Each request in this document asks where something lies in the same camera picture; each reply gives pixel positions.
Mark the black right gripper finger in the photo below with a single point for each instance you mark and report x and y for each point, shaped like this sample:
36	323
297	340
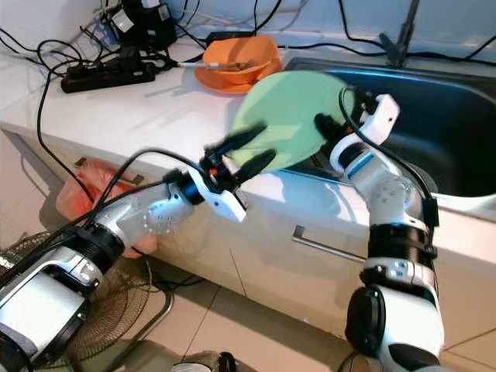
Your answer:
330	128

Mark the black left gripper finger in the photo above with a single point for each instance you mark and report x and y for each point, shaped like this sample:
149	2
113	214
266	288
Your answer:
240	141
257	166

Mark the green plate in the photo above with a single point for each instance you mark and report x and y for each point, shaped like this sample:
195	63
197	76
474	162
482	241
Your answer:
294	108

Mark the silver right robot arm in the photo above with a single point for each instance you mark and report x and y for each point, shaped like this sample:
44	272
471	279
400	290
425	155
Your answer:
395	201

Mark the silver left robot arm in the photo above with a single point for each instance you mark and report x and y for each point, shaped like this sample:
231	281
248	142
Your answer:
163	221

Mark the orange plate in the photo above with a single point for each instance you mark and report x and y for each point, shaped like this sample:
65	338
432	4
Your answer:
229	87

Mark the patterned chopstick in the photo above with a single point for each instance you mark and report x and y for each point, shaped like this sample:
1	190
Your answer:
201	67

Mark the orange bowl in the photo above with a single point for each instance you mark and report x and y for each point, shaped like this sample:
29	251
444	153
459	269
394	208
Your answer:
244	53

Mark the steel sink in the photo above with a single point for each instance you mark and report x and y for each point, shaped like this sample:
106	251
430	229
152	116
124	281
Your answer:
449	124

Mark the white sink cabinet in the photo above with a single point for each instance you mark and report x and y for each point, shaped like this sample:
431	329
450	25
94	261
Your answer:
310	271

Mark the pink plastic bag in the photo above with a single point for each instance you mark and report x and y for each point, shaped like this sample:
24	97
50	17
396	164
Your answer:
89	194

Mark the black power strip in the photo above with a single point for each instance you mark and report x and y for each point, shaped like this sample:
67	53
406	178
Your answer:
108	76

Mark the black power adapter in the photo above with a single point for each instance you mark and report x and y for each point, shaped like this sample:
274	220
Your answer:
143	29

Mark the grey robot leg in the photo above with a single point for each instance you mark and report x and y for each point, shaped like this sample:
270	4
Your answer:
205	363

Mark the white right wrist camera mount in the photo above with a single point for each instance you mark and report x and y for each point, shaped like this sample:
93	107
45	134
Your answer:
385	116

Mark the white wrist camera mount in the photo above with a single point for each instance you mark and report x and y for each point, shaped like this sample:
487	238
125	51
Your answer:
229	203
385	116

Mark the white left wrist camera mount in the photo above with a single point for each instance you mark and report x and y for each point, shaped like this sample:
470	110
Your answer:
229	203

